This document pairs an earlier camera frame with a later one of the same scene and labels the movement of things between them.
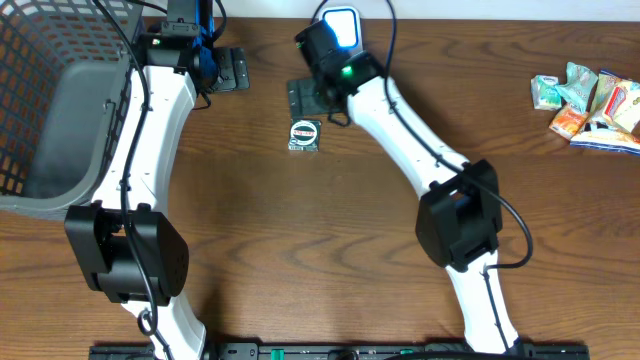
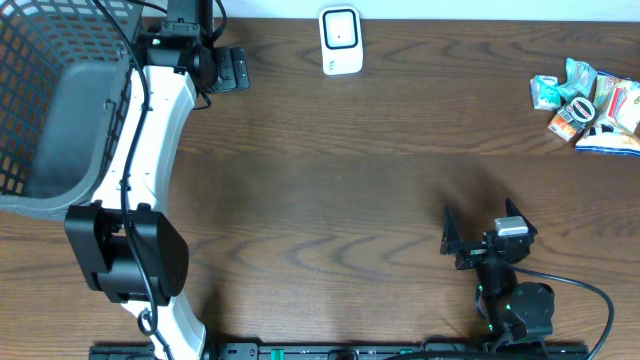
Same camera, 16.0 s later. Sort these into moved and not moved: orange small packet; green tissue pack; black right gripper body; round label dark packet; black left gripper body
Moved: black right gripper body; round label dark packet
Not moved: black left gripper body; orange small packet; green tissue pack
